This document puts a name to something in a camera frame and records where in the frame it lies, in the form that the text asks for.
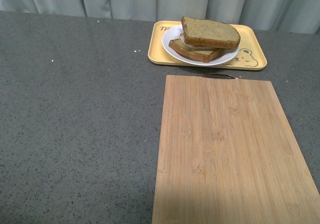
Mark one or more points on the grey-white curtain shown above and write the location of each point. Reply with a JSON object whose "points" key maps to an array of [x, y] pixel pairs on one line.
{"points": [[296, 16]]}

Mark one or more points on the wooden cutting board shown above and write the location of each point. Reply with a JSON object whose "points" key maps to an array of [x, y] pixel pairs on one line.
{"points": [[227, 155]]}

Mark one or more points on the yellow bear tray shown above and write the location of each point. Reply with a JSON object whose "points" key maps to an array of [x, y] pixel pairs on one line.
{"points": [[248, 55]]}

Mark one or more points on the white oval plate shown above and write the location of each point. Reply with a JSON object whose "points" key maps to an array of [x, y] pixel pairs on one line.
{"points": [[176, 31]]}

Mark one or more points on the bread slice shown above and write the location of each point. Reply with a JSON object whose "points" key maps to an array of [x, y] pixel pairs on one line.
{"points": [[204, 56], [209, 33]]}

